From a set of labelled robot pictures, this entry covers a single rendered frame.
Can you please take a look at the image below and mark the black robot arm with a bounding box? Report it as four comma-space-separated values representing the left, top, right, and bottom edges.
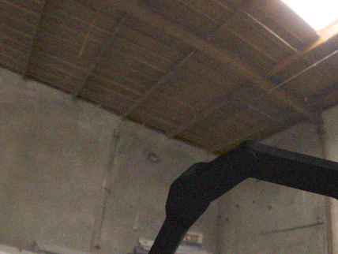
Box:
148, 140, 338, 254

